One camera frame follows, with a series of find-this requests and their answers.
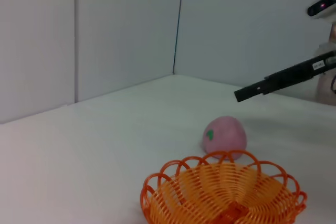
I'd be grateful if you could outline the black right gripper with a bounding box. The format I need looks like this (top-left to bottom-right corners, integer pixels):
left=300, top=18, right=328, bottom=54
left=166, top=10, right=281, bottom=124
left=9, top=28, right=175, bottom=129
left=234, top=50, right=336, bottom=103

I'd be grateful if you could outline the pink toy peach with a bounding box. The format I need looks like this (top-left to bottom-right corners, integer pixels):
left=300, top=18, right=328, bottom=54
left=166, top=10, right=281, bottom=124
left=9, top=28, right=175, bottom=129
left=202, top=115, right=248, bottom=161

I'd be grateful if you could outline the orange plastic wicker basket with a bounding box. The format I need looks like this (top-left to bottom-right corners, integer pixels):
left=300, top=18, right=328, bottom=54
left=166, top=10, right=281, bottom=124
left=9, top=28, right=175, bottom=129
left=140, top=150, right=308, bottom=224

